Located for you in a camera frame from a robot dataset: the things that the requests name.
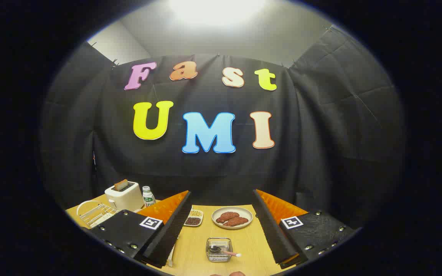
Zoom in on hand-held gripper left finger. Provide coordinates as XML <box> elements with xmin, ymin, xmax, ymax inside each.
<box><xmin>89</xmin><ymin>191</ymin><xmax>193</xmax><ymax>269</ymax></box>

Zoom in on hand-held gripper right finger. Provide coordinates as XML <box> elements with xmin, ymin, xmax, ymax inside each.
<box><xmin>252</xmin><ymin>189</ymin><xmax>356</xmax><ymax>269</ymax></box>

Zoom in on spoon with checked handle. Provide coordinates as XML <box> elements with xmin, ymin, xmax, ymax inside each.
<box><xmin>209</xmin><ymin>246</ymin><xmax>242</xmax><ymax>257</ymax></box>

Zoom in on metal wire basket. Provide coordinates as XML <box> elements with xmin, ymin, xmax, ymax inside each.
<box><xmin>206</xmin><ymin>237</ymin><xmax>233</xmax><ymax>263</ymax></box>

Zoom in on white wire dish rack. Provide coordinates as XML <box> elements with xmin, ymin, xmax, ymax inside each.
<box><xmin>76</xmin><ymin>200</ymin><xmax>120</xmax><ymax>229</ymax></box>

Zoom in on beige plate with meat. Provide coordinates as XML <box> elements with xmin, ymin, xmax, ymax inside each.
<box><xmin>211</xmin><ymin>207</ymin><xmax>253</xmax><ymax>230</ymax></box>

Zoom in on white divided bean tray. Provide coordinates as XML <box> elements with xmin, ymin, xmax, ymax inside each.
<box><xmin>184</xmin><ymin>209</ymin><xmax>204</xmax><ymax>227</ymax></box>

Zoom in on red-brown meat piece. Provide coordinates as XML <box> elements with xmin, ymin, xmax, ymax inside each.
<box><xmin>216</xmin><ymin>212</ymin><xmax>240</xmax><ymax>224</ymax></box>
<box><xmin>224</xmin><ymin>217</ymin><xmax>249</xmax><ymax>227</ymax></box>

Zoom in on white green-label bottle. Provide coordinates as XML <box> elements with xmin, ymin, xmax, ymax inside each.
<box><xmin>142</xmin><ymin>186</ymin><xmax>156</xmax><ymax>208</ymax></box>

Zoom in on white toaster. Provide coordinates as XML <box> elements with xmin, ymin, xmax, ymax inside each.
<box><xmin>104</xmin><ymin>179</ymin><xmax>145</xmax><ymax>212</ymax></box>

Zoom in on black backdrop cloth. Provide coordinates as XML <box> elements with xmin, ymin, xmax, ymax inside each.
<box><xmin>39</xmin><ymin>27</ymin><xmax>406</xmax><ymax>230</ymax></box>

